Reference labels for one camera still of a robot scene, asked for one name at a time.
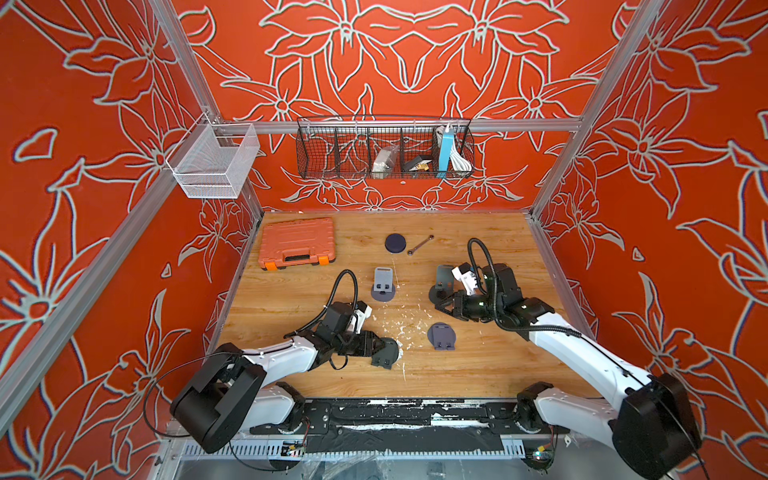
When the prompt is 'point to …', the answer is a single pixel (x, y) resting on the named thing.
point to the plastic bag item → (382, 164)
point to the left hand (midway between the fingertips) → (382, 344)
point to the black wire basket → (384, 146)
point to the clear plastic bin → (210, 161)
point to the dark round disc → (395, 243)
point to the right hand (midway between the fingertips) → (432, 307)
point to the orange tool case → (287, 243)
